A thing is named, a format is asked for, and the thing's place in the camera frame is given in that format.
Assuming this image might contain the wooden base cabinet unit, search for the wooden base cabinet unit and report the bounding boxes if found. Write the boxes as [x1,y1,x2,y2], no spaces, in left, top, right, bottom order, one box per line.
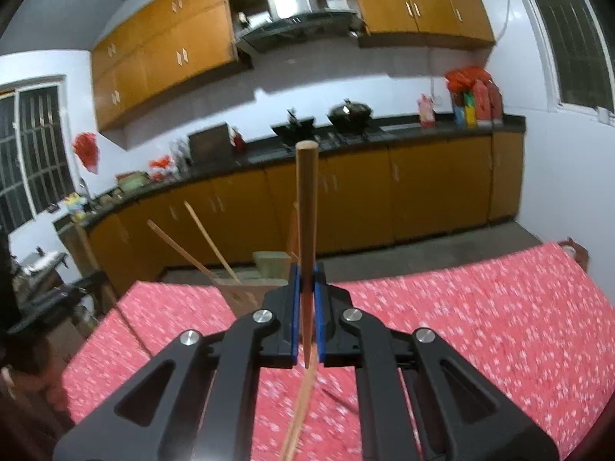
[84,132,524,294]

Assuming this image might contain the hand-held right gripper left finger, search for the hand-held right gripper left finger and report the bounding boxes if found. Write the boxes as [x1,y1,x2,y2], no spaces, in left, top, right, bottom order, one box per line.
[52,263,304,461]

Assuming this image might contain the black kitchen countertop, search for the black kitchen countertop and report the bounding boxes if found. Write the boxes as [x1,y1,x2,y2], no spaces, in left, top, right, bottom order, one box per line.
[53,114,527,231]

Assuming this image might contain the clear plastic containers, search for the clear plastic containers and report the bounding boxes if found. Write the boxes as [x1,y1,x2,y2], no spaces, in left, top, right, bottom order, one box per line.
[170,139,190,174]

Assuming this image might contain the yellow green boxes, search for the yellow green boxes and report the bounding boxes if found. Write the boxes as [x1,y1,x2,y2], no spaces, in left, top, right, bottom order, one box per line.
[452,90,477,126]

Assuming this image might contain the wooden wall cabinet unit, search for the wooden wall cabinet unit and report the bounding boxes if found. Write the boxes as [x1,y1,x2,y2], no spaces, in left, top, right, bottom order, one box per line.
[90,0,495,133]

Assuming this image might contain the crumpled red plastic bag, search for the crumpled red plastic bag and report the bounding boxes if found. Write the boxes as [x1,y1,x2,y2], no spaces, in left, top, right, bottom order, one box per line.
[444,65,493,92]

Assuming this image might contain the pink bottle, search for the pink bottle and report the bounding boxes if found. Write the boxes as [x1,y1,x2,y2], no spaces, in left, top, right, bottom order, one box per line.
[417,93,437,128]

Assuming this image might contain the large red plastic bag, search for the large red plastic bag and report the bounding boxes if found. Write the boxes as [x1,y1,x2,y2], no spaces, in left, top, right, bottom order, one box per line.
[72,132,101,174]

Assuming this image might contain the perforated metal utensil holder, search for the perforated metal utensil holder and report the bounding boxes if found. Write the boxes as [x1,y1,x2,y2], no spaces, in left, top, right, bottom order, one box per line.
[214,250,298,320]

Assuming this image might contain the black wok with utensil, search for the black wok with utensil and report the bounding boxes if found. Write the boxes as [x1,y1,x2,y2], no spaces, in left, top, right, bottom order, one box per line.
[270,108,318,142]

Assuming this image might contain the stacked green bowls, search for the stacked green bowls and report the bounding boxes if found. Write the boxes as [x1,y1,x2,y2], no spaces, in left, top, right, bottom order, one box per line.
[115,170,150,193]

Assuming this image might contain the barred window with cable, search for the barred window with cable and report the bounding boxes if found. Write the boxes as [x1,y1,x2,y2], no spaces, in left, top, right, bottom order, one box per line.
[509,0,615,116]

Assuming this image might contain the yellow detergent bottle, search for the yellow detergent bottle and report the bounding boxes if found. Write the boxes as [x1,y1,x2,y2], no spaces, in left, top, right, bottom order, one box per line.
[65,192,87,222]

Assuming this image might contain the red floral tablecloth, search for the red floral tablecloth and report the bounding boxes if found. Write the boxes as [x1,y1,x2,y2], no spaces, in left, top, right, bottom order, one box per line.
[60,242,615,461]

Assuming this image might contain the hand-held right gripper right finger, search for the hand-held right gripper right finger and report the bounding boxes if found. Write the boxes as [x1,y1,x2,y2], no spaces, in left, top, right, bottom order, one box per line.
[313,263,561,461]

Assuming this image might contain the dark cutting board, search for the dark cutting board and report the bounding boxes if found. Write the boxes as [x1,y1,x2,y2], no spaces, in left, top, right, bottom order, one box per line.
[187,122,231,164]

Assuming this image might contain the black wok with lid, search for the black wok with lid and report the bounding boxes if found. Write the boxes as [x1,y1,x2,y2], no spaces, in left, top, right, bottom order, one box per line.
[327,98,374,130]

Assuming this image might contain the barred window with wide frame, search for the barred window with wide frame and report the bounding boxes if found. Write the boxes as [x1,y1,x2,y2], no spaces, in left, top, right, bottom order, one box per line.
[0,76,73,231]

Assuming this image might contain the white cloth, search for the white cloth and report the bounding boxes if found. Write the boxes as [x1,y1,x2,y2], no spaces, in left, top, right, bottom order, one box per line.
[26,250,65,272]

